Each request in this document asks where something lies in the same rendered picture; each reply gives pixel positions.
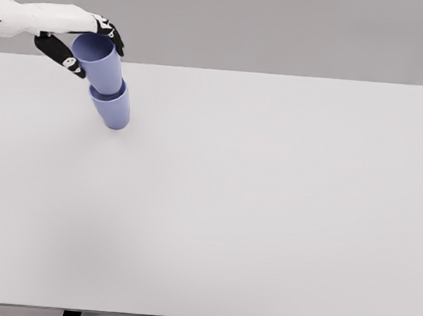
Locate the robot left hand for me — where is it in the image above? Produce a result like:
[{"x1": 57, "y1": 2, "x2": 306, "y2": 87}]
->
[{"x1": 24, "y1": 1, "x2": 129, "y2": 83}]

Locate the blue plastic cup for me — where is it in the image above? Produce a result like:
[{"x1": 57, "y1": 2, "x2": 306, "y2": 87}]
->
[
  {"x1": 85, "y1": 76, "x2": 134, "y2": 132},
  {"x1": 67, "y1": 31, "x2": 128, "y2": 98}
]

